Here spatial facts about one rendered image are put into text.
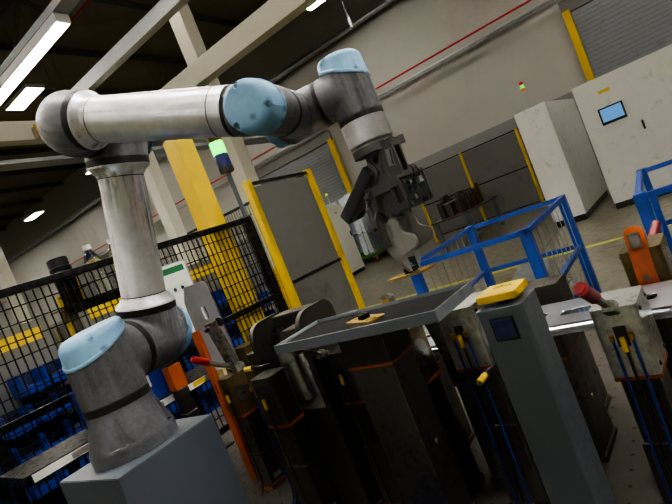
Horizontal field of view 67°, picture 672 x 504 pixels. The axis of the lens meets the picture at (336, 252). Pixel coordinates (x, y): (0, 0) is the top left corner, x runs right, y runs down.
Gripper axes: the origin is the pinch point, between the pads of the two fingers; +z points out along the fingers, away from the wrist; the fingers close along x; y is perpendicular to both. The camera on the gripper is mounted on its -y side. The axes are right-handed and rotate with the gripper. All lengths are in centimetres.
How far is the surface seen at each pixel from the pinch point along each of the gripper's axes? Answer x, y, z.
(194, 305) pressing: 16, -111, -4
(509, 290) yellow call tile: -1.8, 16.8, 7.4
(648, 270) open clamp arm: 47, 19, 22
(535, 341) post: -2.2, 18.0, 15.1
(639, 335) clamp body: 14.6, 24.7, 22.4
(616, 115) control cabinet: 790, -190, -13
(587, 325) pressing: 24.7, 13.0, 23.6
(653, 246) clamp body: 48, 20, 17
